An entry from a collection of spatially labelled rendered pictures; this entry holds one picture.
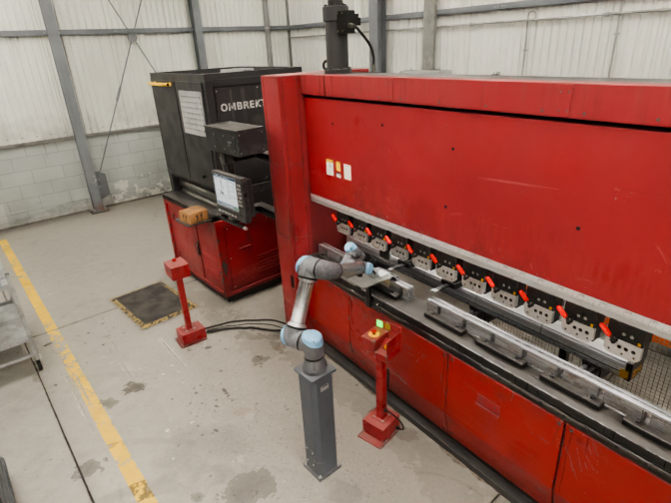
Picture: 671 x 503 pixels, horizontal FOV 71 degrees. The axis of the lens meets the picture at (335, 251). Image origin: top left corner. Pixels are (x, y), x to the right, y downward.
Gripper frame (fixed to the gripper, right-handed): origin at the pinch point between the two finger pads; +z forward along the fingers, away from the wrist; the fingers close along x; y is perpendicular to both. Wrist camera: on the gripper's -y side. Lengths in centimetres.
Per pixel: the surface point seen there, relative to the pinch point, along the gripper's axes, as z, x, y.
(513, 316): 27, -88, 23
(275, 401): 32, 38, -118
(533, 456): 41, -133, -38
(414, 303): 16.2, -30.6, -1.3
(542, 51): 175, 159, 399
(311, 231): -3, 85, 7
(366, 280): -5.2, -2.8, -7.2
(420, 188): -47, -35, 50
